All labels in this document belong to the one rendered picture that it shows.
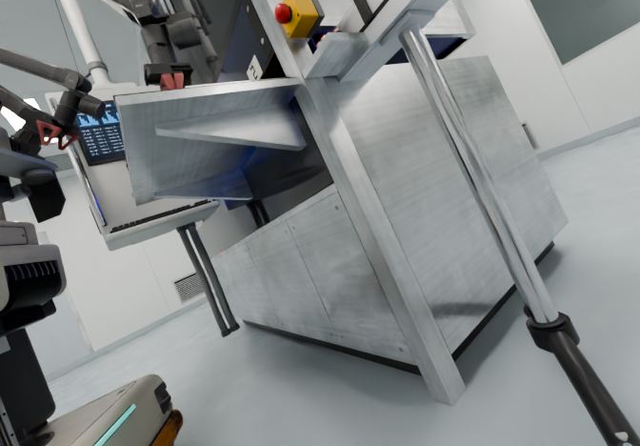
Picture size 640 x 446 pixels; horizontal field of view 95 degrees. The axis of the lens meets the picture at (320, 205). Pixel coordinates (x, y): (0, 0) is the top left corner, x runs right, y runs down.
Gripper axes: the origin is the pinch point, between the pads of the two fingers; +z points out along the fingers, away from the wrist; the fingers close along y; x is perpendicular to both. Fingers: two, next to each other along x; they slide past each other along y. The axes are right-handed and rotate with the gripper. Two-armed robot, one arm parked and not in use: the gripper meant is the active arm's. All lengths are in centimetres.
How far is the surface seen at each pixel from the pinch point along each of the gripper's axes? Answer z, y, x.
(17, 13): -201, -43, 200
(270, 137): 11.8, 17.9, -2.3
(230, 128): 7.8, 8.9, -2.4
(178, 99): 4.2, -2.5, -10.7
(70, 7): -114, -12, 96
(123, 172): -19, -13, 89
